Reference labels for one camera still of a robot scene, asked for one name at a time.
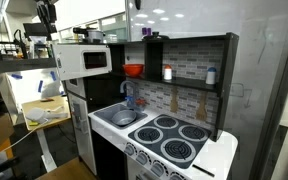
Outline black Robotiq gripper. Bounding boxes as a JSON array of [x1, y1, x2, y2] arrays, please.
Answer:
[[34, 0, 58, 33]]

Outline white toy microwave door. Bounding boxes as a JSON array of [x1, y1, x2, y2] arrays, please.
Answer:
[[52, 43, 113, 82]]

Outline grey toy sink basin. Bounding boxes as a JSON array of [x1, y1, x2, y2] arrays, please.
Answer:
[[93, 102, 149, 130]]

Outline white fridge door with dispenser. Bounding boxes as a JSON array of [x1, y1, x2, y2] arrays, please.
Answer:
[[67, 92, 98, 176]]

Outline white toy oven door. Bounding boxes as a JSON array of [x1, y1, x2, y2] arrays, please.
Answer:
[[126, 156, 172, 180]]

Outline dark monitor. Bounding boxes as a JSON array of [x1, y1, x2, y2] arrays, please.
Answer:
[[23, 22, 58, 38]]

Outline black metal rack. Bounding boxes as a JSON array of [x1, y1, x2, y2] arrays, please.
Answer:
[[0, 29, 29, 61]]

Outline silver pot with black lid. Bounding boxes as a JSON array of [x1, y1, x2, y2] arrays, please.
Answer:
[[72, 27, 106, 44]]

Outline grey shelf beam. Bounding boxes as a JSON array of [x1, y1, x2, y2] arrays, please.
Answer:
[[0, 57, 59, 74]]

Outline white foam board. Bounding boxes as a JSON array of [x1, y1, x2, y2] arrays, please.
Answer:
[[0, 68, 67, 116]]

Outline wooden top desk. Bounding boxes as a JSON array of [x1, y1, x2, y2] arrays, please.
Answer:
[[20, 95, 72, 173]]

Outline white plastic bag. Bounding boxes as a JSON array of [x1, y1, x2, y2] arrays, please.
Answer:
[[25, 105, 69, 124]]

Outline orange plastic bowl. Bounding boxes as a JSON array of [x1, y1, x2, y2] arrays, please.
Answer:
[[122, 63, 145, 78]]

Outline grey toy faucet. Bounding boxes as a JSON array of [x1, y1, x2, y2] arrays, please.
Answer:
[[119, 79, 139, 108]]

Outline silver frying pan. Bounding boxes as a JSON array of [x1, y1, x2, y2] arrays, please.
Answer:
[[142, 31, 171, 42]]

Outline small metal bowl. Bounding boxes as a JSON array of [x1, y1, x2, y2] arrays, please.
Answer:
[[111, 109, 138, 127]]

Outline white shaker red cap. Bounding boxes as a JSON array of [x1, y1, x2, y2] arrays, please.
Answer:
[[163, 64, 173, 81]]

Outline wooden spoon decoration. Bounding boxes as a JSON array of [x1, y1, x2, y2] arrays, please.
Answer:
[[169, 87, 180, 113]]

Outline grey stove knob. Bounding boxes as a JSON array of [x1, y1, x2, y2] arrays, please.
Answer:
[[168, 171, 185, 180], [136, 151, 150, 166], [123, 143, 137, 156], [150, 160, 167, 177]]

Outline wooden stool top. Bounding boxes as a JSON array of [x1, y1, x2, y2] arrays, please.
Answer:
[[35, 156, 100, 180]]

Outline black toy stove top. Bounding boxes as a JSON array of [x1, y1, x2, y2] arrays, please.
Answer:
[[127, 113, 213, 170]]

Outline white shaker blue cap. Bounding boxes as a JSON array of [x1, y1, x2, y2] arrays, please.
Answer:
[[205, 67, 218, 85]]

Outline wooden spatula decoration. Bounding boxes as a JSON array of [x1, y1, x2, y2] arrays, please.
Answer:
[[196, 91, 208, 121]]

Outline black white toy kitchen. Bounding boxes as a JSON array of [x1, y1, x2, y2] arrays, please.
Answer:
[[52, 32, 240, 180]]

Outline thin black rod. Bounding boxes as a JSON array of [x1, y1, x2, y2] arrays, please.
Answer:
[[192, 163, 216, 178]]

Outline white cable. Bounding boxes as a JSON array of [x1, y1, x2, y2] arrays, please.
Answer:
[[2, 119, 50, 153]]

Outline red faucet handle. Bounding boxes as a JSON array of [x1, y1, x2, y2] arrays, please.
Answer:
[[135, 98, 147, 107]]

